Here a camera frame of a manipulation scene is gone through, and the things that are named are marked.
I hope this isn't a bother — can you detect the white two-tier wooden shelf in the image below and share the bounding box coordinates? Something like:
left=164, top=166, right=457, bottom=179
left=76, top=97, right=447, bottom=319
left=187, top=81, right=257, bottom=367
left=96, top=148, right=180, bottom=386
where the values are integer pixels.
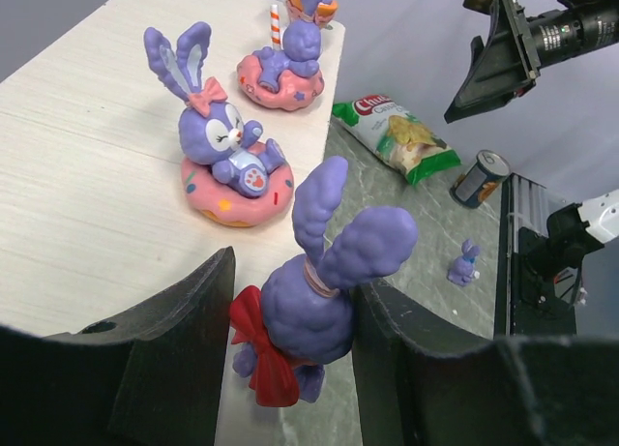
left=1, top=0, right=352, bottom=445

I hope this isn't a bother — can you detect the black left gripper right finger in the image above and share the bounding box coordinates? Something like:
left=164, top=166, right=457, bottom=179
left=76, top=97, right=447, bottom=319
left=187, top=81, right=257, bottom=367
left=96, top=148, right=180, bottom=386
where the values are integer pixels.
left=352, top=281, right=618, bottom=446

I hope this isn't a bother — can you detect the green chips bag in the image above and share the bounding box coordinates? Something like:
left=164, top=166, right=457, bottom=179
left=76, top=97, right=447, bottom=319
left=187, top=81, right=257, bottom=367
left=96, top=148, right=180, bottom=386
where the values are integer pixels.
left=332, top=95, right=460, bottom=186

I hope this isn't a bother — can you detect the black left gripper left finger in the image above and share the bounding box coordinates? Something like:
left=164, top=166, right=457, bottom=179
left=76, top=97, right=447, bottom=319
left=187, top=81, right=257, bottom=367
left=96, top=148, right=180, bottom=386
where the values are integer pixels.
left=1, top=248, right=235, bottom=445

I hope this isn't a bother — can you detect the purple bunny with red bow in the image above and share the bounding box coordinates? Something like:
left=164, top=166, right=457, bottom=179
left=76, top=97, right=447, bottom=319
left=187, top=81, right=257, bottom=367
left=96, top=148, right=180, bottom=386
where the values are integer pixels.
left=229, top=156, right=418, bottom=407

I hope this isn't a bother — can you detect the small purple bunny toy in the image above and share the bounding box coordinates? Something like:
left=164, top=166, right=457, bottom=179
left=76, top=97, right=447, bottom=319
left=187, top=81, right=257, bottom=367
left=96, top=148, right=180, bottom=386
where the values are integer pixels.
left=447, top=239, right=481, bottom=286

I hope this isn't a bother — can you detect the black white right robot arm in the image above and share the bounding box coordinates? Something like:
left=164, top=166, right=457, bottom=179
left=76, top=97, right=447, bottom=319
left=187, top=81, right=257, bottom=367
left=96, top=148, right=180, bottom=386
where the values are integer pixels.
left=444, top=0, right=618, bottom=285

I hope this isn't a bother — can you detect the tin can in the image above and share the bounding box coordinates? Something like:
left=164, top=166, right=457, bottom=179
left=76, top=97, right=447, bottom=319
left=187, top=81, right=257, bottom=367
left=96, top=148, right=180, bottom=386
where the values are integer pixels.
left=449, top=150, right=511, bottom=209

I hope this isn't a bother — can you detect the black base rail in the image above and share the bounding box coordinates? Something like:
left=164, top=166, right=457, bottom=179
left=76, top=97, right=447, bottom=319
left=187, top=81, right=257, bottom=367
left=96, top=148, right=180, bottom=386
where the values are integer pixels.
left=494, top=173, right=578, bottom=337

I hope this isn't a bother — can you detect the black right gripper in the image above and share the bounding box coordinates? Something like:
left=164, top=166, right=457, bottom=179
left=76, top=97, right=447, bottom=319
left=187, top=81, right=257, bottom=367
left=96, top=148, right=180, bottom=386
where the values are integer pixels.
left=444, top=0, right=618, bottom=123

